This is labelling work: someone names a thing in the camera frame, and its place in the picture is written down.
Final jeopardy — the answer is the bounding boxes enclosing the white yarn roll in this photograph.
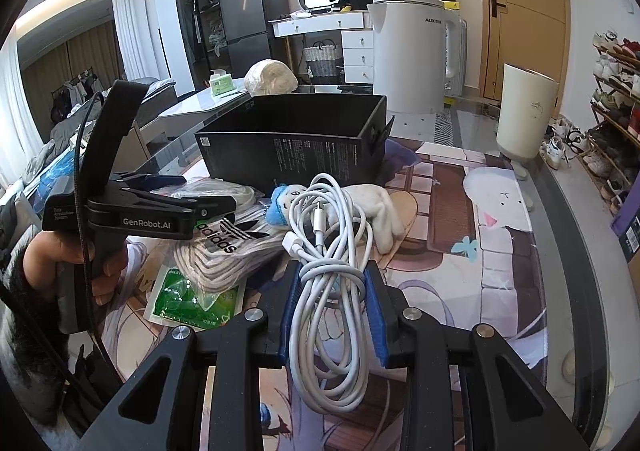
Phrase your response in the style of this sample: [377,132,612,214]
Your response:
[244,58,299,97]

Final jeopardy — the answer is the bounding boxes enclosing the wooden shoe rack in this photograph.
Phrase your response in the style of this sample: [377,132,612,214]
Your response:
[582,31,640,202]

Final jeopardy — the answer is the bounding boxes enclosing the person's left forearm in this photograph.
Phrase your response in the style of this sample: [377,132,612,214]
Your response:
[0,211,76,437]

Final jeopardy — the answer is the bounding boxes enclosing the white dressing table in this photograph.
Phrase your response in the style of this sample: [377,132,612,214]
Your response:
[269,11,376,84]

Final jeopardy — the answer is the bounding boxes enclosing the white charging cable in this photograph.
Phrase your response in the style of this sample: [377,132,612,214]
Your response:
[282,174,373,414]

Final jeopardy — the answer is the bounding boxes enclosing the glass door wardrobe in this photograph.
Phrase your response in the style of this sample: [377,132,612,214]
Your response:
[170,0,246,92]

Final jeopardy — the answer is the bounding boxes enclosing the black cardboard box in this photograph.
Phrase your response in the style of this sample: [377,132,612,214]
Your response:
[194,94,396,184]

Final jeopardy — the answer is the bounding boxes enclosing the blue plastic bag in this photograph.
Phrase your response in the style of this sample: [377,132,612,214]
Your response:
[40,151,86,197]

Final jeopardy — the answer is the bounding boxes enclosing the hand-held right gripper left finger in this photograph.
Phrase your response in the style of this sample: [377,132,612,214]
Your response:
[82,258,306,451]

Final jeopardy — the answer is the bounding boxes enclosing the white sneaker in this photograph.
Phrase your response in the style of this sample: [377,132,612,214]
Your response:
[541,136,568,167]

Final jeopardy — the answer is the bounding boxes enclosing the green packet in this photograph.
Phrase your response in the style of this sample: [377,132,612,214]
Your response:
[146,265,246,332]

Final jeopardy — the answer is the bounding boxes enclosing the wooden door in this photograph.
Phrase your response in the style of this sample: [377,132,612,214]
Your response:
[475,0,571,104]

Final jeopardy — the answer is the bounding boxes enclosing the clothes rack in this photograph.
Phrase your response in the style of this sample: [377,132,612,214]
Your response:
[50,71,101,122]

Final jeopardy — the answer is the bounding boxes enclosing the white curtain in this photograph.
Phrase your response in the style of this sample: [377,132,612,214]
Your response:
[111,0,176,92]

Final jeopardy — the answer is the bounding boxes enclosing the white plush toy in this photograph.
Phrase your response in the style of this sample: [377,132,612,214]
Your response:
[345,184,408,254]

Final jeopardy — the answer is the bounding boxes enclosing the person's left hand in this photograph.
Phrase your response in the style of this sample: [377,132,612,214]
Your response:
[21,230,130,307]

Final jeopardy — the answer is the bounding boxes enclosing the bed with grey duvet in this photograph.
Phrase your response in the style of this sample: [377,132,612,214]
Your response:
[47,76,178,167]

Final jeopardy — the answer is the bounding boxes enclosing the dark grey fridge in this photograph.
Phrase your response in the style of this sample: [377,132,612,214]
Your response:
[216,0,287,82]

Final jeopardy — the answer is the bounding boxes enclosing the clear bag of white cord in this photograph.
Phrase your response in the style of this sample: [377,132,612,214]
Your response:
[167,184,266,219]

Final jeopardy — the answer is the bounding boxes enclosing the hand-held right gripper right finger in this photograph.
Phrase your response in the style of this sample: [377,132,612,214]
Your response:
[364,260,591,451]

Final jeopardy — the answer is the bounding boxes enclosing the wicker laundry basket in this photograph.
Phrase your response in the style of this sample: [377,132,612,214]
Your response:
[301,44,343,84]

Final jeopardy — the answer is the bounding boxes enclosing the green tissue box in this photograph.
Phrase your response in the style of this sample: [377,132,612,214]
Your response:
[209,72,236,96]

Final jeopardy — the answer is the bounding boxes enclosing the bagged white socks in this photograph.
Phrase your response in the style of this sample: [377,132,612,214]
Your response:
[170,204,301,294]

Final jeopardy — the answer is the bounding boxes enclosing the purple box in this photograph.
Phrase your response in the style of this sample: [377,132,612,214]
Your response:
[610,184,640,277]

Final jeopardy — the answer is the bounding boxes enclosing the white electric kettle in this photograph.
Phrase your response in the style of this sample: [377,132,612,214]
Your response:
[366,0,468,114]

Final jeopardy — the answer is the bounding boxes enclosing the printed desk mat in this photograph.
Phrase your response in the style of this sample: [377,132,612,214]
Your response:
[120,136,551,451]

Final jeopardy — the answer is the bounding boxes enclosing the blue hat plush doll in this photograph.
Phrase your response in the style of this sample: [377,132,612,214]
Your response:
[264,184,308,232]

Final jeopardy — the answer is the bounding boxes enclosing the white coffee table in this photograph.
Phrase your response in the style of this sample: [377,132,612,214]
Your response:
[157,86,261,132]

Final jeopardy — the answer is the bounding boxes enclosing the brown curtain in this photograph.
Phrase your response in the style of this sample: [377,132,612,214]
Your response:
[20,38,123,132]

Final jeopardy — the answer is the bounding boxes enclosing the row of shoes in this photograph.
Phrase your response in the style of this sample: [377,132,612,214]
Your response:
[585,30,640,212]

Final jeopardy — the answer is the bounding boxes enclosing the cream tumbler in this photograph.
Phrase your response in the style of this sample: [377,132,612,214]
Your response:
[495,62,561,167]

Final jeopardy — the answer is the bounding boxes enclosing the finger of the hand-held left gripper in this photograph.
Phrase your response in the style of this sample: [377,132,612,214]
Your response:
[120,188,237,222]
[109,170,187,193]

